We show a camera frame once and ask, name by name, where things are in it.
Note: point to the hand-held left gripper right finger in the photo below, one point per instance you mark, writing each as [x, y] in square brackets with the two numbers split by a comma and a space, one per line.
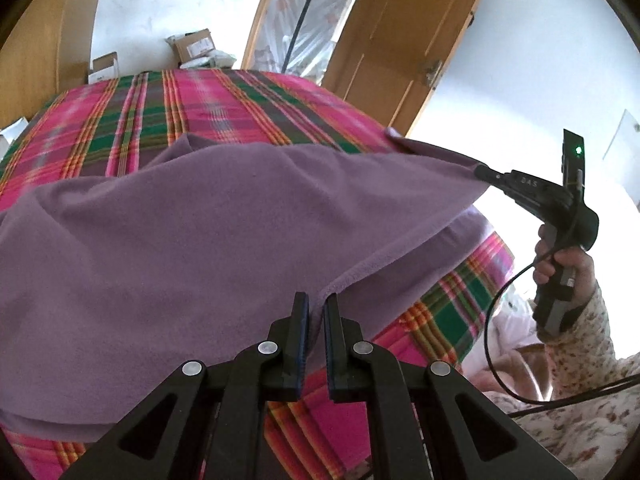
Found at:
[331, 355]

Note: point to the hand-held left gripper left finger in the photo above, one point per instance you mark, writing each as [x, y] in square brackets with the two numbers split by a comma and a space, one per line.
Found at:
[300, 355]

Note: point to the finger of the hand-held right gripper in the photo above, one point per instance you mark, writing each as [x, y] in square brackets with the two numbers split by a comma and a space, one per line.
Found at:
[495, 179]

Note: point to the purple fleece garment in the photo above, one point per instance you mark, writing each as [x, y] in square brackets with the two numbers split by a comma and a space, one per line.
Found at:
[200, 235]

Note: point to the person's right forearm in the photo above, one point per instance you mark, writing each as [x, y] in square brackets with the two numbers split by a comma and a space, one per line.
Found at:
[595, 345]

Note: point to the person's right hand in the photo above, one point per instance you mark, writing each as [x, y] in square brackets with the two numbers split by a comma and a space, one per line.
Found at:
[582, 275]

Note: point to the wooden door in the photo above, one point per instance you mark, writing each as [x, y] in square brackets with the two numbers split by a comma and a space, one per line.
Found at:
[400, 25]

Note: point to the person's floral clothing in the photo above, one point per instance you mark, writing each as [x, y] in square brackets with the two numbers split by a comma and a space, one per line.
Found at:
[575, 430]

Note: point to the clear plastic door curtain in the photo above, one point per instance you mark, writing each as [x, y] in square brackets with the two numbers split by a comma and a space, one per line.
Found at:
[305, 15]

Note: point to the pink plaid bed sheet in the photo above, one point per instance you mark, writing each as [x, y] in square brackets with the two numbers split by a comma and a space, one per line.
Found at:
[200, 105]

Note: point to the pile of white packets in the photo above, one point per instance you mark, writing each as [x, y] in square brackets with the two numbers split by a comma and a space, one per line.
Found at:
[210, 60]

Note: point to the brown cardboard box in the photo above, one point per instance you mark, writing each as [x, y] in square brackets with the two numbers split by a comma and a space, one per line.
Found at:
[195, 47]

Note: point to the small white box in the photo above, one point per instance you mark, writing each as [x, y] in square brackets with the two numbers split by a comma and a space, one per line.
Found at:
[102, 67]

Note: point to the wooden wardrobe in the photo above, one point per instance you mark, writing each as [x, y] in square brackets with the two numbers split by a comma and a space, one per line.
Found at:
[40, 35]

